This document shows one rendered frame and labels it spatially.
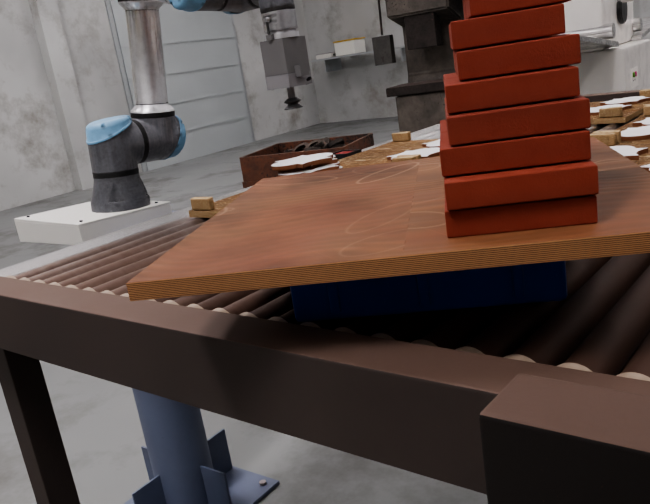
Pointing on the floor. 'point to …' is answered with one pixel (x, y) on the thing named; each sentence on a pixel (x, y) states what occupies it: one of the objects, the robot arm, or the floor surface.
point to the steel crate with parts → (259, 166)
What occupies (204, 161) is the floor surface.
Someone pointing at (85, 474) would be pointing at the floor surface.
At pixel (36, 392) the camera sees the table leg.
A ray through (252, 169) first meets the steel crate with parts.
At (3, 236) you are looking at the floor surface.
